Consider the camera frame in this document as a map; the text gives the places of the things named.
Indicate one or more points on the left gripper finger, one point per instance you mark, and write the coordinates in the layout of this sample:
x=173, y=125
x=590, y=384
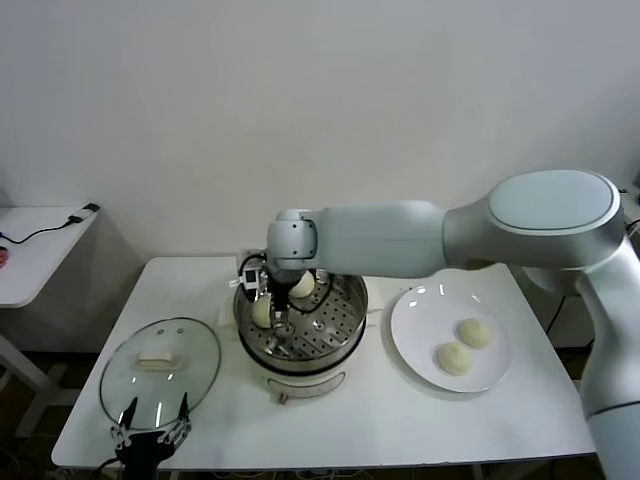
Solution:
x=131, y=412
x=184, y=406

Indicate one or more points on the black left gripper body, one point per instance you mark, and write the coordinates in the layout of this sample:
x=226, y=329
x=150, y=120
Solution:
x=145, y=450

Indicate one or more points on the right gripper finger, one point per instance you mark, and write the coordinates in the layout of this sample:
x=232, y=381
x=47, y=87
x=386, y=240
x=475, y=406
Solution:
x=281, y=325
x=257, y=296

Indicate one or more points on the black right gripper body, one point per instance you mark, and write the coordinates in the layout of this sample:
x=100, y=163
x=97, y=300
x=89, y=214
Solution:
x=281, y=295

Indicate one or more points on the white steamed baozi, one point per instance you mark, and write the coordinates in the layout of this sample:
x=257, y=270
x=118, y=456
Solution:
x=454, y=358
x=261, y=314
x=475, y=333
x=304, y=287

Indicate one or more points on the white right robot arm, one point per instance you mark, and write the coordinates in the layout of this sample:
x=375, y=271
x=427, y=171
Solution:
x=380, y=240

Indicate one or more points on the steel perforated steamer basket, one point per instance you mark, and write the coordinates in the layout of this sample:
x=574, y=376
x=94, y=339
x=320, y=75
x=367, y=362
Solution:
x=350, y=302

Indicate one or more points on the white round plate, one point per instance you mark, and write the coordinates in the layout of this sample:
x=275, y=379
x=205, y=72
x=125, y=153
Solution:
x=415, y=325

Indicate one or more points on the small red object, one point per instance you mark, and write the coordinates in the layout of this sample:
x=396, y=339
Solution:
x=2, y=257

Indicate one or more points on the white side table with label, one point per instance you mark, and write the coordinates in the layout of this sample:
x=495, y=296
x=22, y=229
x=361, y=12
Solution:
x=632, y=210

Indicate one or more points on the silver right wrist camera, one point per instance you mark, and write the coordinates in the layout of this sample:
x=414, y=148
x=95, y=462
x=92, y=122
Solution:
x=249, y=277

